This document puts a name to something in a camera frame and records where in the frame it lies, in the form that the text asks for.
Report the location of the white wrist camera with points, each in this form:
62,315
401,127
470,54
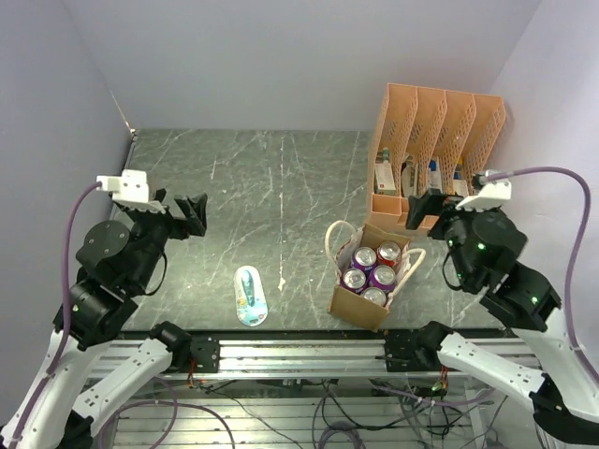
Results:
133,189
489,195

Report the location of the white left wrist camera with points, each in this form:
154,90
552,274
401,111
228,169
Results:
133,189

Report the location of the aluminium frame rail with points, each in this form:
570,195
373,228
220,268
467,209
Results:
279,359

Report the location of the canvas bag with rope handles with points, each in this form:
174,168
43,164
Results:
352,307

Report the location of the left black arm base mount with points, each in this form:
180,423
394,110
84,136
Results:
205,355

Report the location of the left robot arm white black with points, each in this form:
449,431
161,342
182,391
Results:
117,262

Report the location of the blue correction tape package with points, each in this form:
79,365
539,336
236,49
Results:
251,304

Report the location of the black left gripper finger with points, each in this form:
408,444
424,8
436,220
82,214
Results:
194,209
158,198

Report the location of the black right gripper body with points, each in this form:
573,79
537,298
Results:
450,225

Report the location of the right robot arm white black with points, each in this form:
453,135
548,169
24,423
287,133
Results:
484,248

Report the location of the white red box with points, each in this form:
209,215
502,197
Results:
384,183

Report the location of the orange plastic file organizer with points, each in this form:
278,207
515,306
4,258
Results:
419,125

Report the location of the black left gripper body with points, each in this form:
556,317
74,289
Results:
153,228

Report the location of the purple Fanta can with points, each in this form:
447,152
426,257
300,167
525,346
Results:
383,277
364,258

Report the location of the white blue tube box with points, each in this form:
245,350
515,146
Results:
434,175

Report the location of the silver top soda can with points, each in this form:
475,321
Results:
375,295

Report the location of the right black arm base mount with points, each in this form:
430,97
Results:
402,351

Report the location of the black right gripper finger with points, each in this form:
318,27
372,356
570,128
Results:
431,203
454,201

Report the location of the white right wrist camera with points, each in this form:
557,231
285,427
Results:
489,195

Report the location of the red cola can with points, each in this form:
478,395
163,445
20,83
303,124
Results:
389,253

